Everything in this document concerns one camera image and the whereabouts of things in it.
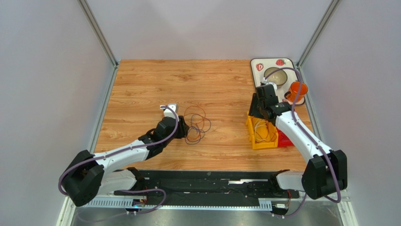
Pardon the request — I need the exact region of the coloured wire bundle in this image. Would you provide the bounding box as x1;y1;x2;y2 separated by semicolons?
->
183;105;212;145

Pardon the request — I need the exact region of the thin white wire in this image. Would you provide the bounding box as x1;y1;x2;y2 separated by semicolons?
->
254;119;270;143

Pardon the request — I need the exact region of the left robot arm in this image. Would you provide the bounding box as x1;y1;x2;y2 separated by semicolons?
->
58;116;189;207

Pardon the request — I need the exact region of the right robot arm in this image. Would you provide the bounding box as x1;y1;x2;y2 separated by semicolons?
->
249;84;348;200

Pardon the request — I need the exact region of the yellow plastic bin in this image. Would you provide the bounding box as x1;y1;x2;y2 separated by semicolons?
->
245;116;278;150

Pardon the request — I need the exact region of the beige ceramic bowl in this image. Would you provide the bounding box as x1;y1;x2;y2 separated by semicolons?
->
264;67;288;87

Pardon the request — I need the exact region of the strawberry pattern tray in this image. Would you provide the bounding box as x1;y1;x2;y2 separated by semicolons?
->
250;58;298;102

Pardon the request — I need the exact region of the red plastic bin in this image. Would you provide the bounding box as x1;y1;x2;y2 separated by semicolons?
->
277;130;294;147

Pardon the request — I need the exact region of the orange mug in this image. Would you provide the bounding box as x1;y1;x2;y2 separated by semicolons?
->
284;81;308;105

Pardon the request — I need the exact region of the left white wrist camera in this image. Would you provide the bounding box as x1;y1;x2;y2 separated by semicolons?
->
160;103;178;118

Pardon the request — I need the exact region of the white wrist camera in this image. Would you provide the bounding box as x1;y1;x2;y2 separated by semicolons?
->
160;103;178;118
260;80;277;90

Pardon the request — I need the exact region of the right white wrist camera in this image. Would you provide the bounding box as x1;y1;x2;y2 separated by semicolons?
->
260;80;277;90

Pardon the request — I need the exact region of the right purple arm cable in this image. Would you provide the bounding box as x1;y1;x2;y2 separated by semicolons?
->
263;67;342;218

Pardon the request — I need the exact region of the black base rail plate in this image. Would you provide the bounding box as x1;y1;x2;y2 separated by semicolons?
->
132;169;300;207

